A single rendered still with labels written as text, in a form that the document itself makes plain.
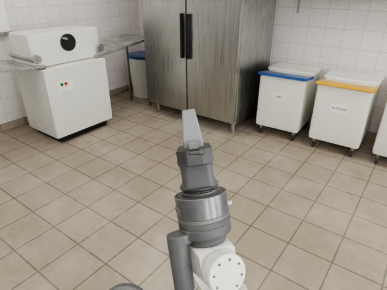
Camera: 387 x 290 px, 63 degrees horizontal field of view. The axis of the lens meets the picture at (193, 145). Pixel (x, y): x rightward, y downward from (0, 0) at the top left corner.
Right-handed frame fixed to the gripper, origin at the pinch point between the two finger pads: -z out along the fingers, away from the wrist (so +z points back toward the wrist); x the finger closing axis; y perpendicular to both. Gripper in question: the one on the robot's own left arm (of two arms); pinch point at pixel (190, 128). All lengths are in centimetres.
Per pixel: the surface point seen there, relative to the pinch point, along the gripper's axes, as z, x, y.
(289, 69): -42, -317, -120
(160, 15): -129, -339, 19
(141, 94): -52, -460, 73
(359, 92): -4, -253, -164
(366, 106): 10, -253, -169
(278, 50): -71, -358, -122
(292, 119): 15, -304, -112
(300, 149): 49, -298, -116
